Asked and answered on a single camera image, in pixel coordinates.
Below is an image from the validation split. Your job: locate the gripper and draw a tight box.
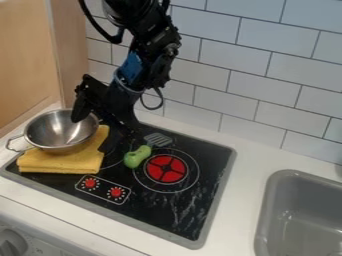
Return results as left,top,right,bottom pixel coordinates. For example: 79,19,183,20
69,71,150,158

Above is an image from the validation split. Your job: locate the silver bowl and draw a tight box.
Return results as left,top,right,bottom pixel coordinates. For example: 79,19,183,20
5,108,101,155

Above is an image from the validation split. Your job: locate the toy stove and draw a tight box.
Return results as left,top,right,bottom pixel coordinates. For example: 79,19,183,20
0,122,238,251

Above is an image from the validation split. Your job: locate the yellow cloth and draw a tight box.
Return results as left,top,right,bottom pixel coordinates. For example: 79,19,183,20
16,124,111,175

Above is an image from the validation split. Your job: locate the toy sink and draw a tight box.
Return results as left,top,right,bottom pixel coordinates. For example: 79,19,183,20
252,168,342,256

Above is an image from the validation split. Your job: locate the grey spatula with green handle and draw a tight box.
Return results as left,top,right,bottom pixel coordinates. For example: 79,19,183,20
122,132,176,170

